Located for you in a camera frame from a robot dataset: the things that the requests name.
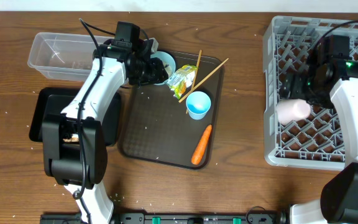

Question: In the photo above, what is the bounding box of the pink cup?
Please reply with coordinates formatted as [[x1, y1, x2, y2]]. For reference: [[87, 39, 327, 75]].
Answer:
[[275, 99, 312, 125]]

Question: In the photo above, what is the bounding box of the light blue rice bowl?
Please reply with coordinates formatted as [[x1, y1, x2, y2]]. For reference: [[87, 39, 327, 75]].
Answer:
[[150, 51, 176, 85]]

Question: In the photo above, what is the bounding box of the light blue cup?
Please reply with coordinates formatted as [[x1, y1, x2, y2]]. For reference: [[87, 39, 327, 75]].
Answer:
[[186, 91, 211, 120]]

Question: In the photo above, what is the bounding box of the brown food scrap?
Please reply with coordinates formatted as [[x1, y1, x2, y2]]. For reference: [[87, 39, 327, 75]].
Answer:
[[63, 138, 79, 143]]

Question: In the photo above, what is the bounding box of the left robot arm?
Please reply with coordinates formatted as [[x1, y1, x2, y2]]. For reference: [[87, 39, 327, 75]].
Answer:
[[42, 44, 173, 223]]

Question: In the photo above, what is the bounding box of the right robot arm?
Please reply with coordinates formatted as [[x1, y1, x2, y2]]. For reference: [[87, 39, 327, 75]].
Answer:
[[280, 58, 358, 223]]

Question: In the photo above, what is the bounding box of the grey dishwasher rack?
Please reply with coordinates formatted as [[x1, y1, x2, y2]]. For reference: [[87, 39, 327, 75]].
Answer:
[[263, 16, 358, 170]]

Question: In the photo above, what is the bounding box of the crumpled green yellow wrapper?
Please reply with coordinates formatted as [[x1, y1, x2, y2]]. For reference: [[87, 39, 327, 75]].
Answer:
[[167, 65, 197, 100]]

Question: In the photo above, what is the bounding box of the wooden chopstick diagonal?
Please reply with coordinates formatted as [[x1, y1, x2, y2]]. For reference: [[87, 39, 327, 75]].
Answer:
[[178, 58, 229, 103]]

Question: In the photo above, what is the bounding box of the wooden chopstick upright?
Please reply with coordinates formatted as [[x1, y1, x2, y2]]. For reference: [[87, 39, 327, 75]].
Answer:
[[185, 49, 203, 114]]

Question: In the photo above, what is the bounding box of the black plastic tray bin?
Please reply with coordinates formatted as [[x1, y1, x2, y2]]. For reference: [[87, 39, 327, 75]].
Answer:
[[29, 87, 121, 146]]

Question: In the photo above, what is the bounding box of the brown serving tray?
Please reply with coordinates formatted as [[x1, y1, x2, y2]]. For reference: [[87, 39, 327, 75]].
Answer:
[[117, 52, 224, 170]]

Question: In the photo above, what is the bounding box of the clear plastic bin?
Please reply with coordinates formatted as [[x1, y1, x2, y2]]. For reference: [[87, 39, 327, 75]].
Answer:
[[27, 32, 96, 82]]

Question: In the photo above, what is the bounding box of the orange carrot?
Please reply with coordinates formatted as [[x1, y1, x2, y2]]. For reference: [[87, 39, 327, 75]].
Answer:
[[191, 124, 213, 165]]

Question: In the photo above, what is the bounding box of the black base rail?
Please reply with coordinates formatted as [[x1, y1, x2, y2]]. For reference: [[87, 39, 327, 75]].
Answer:
[[39, 212, 288, 224]]

